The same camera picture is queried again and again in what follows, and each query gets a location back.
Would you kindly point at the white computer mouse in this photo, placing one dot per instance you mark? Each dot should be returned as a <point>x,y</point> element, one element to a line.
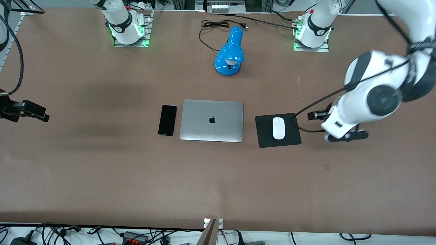
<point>279,128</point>

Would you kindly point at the black smartphone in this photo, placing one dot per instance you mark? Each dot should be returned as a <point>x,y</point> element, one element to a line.
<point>167,120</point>

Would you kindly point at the dark square mouse pad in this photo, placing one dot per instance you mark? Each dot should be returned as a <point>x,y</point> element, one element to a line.
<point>264,136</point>

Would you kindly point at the silver closed laptop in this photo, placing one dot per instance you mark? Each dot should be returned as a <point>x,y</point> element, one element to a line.
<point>211,120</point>

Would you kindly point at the blue desk lamp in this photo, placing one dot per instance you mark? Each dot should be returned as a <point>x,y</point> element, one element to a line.
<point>230,51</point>

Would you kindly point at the black power adapter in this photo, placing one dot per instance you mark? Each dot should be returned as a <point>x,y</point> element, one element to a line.
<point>22,241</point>

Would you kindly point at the white power strip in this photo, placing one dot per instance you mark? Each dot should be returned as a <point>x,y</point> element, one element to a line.
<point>223,6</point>

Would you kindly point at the black plug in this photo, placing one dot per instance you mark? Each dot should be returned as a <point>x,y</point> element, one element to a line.
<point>239,239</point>

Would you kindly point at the black orange connector block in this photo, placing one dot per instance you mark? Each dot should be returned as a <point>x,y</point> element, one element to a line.
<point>134,237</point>

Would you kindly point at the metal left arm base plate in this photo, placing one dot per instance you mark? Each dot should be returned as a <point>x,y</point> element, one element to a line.
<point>306,49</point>

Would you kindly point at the metal table side rail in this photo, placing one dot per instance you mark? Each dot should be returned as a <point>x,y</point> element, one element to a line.
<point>19,20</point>

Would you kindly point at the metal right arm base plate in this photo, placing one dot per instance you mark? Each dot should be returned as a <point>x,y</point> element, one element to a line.
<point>119,45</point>

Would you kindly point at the white metal bracket tag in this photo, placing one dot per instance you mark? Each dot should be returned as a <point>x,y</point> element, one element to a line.
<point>220,223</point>

